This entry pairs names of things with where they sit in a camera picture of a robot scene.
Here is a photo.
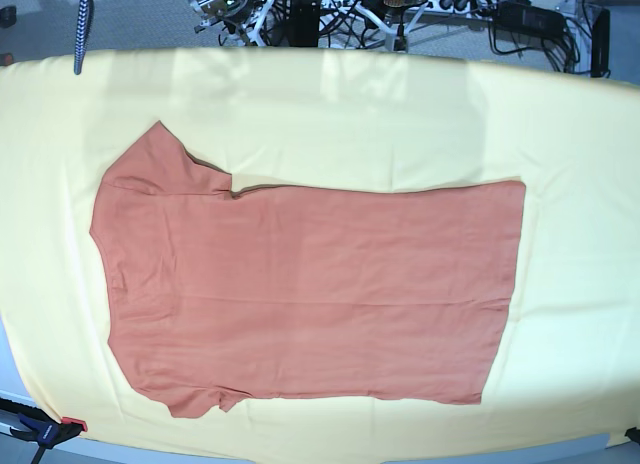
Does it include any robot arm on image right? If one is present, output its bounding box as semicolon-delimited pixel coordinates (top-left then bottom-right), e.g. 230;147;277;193
354;0;434;53

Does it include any pale yellow table cloth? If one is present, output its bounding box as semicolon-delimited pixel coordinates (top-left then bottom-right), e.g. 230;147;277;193
1;48;639;463

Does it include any black vertical stand post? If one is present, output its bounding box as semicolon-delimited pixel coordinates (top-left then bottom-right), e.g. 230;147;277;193
287;0;321;48

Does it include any black and red bar clamp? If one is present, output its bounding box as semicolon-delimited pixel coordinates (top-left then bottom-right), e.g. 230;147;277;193
1;398;88;464

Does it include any black power adapter brick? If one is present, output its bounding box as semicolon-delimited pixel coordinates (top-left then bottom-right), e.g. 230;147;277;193
492;2;566;39

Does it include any black upright box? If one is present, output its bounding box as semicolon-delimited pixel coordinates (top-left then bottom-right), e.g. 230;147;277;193
590;9;610;78

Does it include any braided black white cable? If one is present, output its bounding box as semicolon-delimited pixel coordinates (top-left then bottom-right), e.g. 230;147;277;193
72;0;95;76

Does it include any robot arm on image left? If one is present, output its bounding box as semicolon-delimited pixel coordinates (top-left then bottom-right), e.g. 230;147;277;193
187;0;276;47

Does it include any white power strip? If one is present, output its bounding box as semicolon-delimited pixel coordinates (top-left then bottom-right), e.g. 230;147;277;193
421;0;496;18

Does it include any terracotta orange T-shirt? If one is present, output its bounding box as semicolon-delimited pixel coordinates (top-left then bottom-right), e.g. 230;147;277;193
90;124;526;418

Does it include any tangle of black cables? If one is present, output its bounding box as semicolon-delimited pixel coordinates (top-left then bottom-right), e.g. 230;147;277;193
487;13;591;74

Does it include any black clamp at right corner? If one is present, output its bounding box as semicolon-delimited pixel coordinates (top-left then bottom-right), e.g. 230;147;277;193
625;427;640;445

